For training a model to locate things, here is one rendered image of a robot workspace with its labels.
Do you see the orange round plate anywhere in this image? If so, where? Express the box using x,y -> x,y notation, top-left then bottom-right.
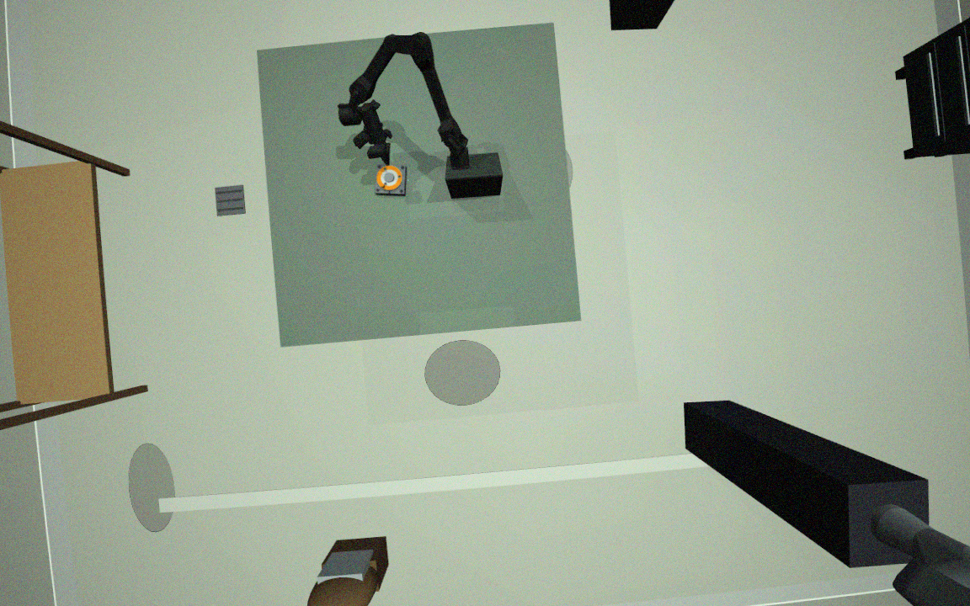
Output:
377,166 -> 402,190

